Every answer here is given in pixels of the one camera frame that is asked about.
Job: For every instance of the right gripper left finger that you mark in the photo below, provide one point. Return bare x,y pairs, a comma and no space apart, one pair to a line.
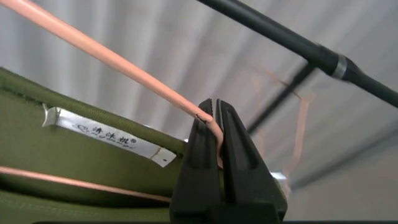
196,186

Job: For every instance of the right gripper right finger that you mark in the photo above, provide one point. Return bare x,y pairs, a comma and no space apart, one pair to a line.
252,193

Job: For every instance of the green t-shirt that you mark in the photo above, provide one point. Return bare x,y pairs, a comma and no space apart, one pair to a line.
62,149

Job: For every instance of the pink clothes hanger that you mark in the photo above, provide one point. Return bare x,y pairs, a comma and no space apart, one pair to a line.
300,133
93,49

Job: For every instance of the black clothes rack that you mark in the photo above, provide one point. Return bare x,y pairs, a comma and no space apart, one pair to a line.
280,31

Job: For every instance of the white curtain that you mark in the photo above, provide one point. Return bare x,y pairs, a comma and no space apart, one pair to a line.
186,46

